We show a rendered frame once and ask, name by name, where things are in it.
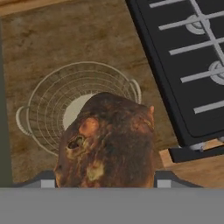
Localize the brown crusty bread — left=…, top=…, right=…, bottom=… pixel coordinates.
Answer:
left=53, top=92, right=156, bottom=189

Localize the white wire basket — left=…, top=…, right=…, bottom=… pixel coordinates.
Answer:
left=15, top=60, right=143, bottom=157

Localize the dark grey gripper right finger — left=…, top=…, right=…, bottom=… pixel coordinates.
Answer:
left=153, top=170, right=203, bottom=189

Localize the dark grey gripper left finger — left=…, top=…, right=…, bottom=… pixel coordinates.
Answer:
left=12, top=170, right=58, bottom=189

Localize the black hob with grey grates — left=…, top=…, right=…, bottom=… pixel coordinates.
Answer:
left=125, top=0, right=224, bottom=164

